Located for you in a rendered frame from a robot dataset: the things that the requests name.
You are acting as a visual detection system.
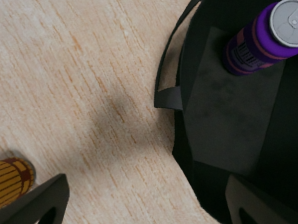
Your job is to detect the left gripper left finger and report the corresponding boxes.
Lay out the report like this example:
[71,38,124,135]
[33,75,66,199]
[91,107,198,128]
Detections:
[0,173,70,224]

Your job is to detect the black fabric bag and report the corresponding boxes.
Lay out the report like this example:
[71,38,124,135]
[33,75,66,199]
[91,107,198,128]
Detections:
[154,0,298,224]

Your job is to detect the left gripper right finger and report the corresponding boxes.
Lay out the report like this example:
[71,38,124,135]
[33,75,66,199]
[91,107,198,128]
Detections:
[225,174,298,224]

